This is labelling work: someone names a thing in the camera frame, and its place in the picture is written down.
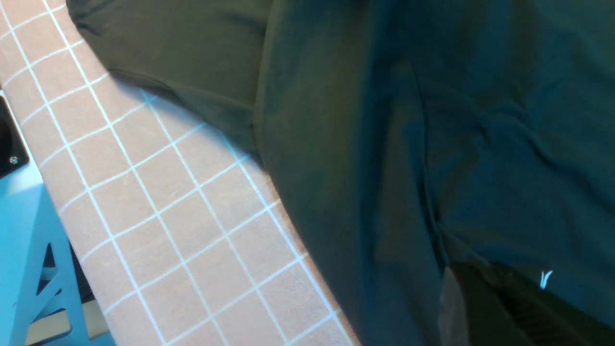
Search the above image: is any black bracket with screw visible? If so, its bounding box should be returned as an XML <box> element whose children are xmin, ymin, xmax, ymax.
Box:
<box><xmin>0</xmin><ymin>96</ymin><xmax>29</xmax><ymax>179</ymax></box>

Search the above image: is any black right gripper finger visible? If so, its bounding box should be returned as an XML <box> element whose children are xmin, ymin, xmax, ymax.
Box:
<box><xmin>438</xmin><ymin>259</ymin><xmax>615</xmax><ymax>346</ymax></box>

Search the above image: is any dark gray long-sleeve shirt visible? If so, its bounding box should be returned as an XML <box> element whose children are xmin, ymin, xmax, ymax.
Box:
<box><xmin>67</xmin><ymin>0</ymin><xmax>615</xmax><ymax>346</ymax></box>

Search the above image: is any pink checkered tablecloth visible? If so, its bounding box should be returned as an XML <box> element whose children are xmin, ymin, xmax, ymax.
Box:
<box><xmin>1</xmin><ymin>0</ymin><xmax>359</xmax><ymax>346</ymax></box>

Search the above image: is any light blue table frame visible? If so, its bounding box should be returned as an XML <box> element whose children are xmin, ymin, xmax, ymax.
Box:
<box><xmin>0</xmin><ymin>162</ymin><xmax>115</xmax><ymax>346</ymax></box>

